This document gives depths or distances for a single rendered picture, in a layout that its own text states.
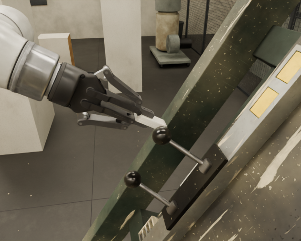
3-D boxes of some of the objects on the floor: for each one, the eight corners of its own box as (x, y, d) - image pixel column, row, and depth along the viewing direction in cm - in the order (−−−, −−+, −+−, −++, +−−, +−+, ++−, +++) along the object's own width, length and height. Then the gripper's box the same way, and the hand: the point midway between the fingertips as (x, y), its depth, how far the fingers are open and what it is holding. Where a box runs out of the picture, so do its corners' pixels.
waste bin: (162, 44, 734) (163, 20, 701) (179, 43, 742) (181, 20, 709) (166, 49, 690) (167, 23, 657) (184, 48, 697) (186, 23, 664)
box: (12, 117, 364) (-33, -21, 275) (55, 114, 372) (25, -21, 283) (-12, 156, 288) (-85, -18, 198) (42, 150, 296) (-4, -18, 207)
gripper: (69, 41, 45) (175, 93, 55) (44, 100, 50) (146, 139, 59) (65, 52, 39) (186, 109, 48) (36, 119, 43) (152, 159, 53)
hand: (150, 120), depth 52 cm, fingers closed
